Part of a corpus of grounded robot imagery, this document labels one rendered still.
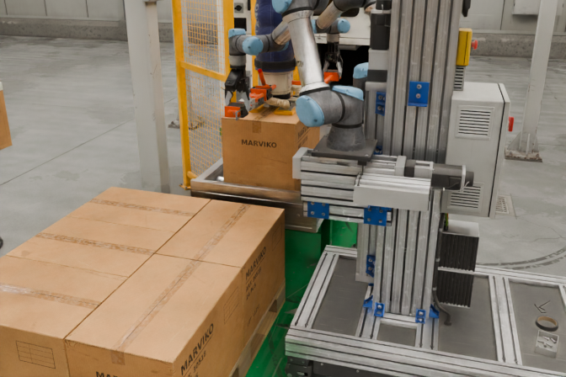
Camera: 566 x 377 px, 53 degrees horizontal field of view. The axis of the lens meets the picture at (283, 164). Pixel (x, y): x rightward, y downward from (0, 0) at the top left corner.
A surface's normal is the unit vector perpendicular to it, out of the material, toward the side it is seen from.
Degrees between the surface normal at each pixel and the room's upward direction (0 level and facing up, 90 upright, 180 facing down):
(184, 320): 0
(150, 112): 92
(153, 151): 90
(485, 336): 0
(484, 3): 90
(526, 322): 0
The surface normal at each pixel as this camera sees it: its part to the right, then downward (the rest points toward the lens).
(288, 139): -0.29, 0.33
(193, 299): 0.00, -0.94
